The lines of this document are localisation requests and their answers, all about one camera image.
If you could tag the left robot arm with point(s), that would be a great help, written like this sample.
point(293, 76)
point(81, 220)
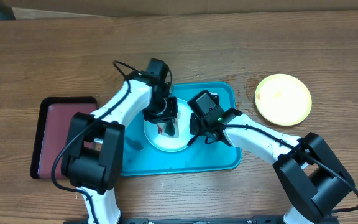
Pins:
point(92, 157)

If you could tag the light blue plate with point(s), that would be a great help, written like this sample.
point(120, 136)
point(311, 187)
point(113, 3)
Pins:
point(168, 144)

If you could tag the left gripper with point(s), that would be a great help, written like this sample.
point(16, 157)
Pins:
point(172, 113)

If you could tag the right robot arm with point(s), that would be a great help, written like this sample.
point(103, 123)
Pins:
point(311, 175)

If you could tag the green and yellow sponge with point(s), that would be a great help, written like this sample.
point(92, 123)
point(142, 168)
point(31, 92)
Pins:
point(166, 129)

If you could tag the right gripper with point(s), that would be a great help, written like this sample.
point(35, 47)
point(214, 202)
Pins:
point(197, 129)

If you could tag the yellow-green plate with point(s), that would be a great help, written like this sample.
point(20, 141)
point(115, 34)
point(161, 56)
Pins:
point(283, 99)

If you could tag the black tray with maroon liner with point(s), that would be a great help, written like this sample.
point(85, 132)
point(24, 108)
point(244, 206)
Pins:
point(52, 130)

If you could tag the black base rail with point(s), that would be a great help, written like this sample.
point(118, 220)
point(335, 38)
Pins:
point(275, 219)

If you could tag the teal plastic tray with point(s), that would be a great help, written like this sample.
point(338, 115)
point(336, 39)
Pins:
point(141, 157)

